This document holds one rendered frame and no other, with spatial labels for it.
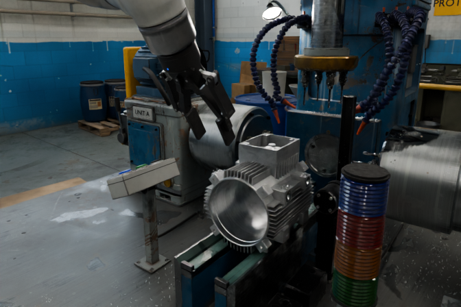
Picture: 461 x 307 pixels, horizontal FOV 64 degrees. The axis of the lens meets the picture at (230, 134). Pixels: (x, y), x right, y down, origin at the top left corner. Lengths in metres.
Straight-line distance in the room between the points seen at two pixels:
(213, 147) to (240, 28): 6.71
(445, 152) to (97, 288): 0.87
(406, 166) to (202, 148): 0.62
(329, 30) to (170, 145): 0.64
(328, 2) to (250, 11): 6.62
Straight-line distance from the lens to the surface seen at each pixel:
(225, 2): 8.11
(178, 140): 1.27
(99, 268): 1.08
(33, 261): 1.18
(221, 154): 1.17
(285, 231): 0.82
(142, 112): 1.36
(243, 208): 0.95
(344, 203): 0.50
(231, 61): 7.98
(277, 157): 0.82
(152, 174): 0.93
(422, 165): 0.94
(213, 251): 0.87
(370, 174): 0.49
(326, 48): 1.07
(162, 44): 0.64
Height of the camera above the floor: 1.38
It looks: 15 degrees down
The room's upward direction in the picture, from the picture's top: straight up
